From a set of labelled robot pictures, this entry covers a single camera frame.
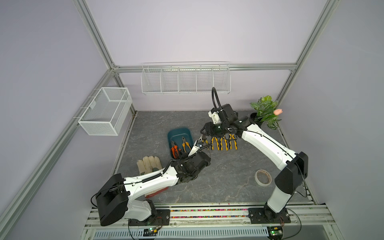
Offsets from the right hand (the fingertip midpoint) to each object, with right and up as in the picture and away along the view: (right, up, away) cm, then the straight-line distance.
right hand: (203, 131), depth 79 cm
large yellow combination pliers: (+7, -8, +23) cm, 25 cm away
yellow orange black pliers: (-12, -9, +20) cm, 25 cm away
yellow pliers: (+13, -2, -12) cm, 18 cm away
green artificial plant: (+39, +14, +12) cm, 43 cm away
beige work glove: (-33, -21, +12) cm, 41 cm away
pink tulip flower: (+42, +10, +2) cm, 43 cm away
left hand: (-7, -12, +1) cm, 14 cm away
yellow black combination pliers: (+13, -9, +20) cm, 26 cm away
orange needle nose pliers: (-18, -14, +17) cm, 28 cm away
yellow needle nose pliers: (+4, -9, +23) cm, 24 cm away
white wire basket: (-54, +11, +5) cm, 56 cm away
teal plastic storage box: (-19, -4, +26) cm, 32 cm away
